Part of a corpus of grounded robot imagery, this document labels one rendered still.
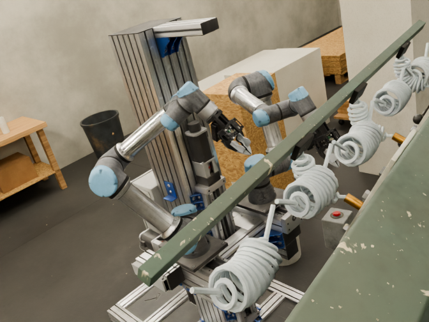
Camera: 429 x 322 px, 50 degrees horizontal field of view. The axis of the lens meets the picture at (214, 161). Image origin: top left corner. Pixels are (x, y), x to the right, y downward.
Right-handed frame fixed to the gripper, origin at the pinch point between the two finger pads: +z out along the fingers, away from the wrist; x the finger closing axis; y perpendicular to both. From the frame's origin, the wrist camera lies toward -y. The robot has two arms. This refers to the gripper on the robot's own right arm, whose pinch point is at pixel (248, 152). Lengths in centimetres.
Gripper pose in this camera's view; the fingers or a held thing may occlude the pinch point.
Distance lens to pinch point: 176.7
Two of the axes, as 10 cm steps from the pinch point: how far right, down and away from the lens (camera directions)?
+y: 3.3, -1.3, -9.4
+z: 7.2, 6.8, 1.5
